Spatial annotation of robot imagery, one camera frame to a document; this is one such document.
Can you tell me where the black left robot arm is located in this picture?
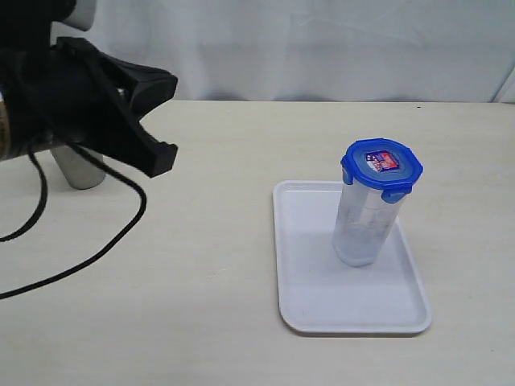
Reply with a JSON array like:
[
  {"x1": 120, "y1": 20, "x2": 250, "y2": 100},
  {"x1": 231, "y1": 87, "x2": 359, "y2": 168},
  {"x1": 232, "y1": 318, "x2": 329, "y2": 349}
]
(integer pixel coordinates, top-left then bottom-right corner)
[{"x1": 1, "y1": 37, "x2": 178, "y2": 178}]

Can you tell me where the stainless steel cup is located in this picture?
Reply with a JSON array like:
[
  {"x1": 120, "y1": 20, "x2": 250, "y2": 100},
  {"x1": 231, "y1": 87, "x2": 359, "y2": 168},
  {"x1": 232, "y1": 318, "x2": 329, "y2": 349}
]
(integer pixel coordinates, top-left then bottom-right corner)
[{"x1": 51, "y1": 146, "x2": 106, "y2": 190}]

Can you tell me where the white backdrop curtain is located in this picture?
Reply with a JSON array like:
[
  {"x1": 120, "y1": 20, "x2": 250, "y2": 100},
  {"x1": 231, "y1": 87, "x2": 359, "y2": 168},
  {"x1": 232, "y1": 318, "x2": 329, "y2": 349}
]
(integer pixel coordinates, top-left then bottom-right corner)
[{"x1": 47, "y1": 0, "x2": 515, "y2": 103}]

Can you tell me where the clear plastic measuring container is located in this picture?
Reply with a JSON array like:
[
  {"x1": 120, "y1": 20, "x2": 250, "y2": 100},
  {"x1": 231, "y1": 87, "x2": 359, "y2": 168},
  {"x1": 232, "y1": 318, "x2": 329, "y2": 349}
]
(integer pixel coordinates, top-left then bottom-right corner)
[{"x1": 332, "y1": 180, "x2": 406, "y2": 267}]

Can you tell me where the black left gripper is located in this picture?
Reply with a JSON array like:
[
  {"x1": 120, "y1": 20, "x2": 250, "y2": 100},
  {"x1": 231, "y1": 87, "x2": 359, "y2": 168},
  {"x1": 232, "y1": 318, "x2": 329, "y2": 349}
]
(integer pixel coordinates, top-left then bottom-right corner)
[{"x1": 1, "y1": 38, "x2": 178, "y2": 178}]

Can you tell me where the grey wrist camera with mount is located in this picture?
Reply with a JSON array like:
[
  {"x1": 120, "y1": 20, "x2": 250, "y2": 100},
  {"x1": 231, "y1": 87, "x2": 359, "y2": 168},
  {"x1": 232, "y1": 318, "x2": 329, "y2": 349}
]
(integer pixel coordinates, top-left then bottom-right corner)
[{"x1": 1, "y1": 0, "x2": 97, "y2": 51}]

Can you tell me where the blue plastic container lid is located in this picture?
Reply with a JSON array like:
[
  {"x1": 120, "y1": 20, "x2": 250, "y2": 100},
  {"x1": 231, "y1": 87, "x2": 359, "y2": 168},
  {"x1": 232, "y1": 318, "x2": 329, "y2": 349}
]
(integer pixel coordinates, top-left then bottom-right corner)
[{"x1": 340, "y1": 138, "x2": 423, "y2": 203}]

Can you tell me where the white rectangular plastic tray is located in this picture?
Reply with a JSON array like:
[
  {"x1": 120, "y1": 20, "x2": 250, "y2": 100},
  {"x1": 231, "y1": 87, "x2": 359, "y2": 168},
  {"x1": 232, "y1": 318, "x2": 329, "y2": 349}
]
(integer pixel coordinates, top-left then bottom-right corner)
[{"x1": 272, "y1": 180, "x2": 433, "y2": 336}]

